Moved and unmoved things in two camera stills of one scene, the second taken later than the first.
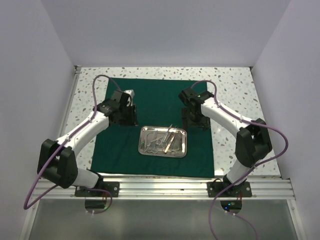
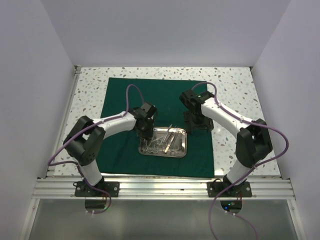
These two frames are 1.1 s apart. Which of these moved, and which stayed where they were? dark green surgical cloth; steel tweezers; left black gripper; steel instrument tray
Moved: left black gripper
Stayed: dark green surgical cloth; steel instrument tray; steel tweezers
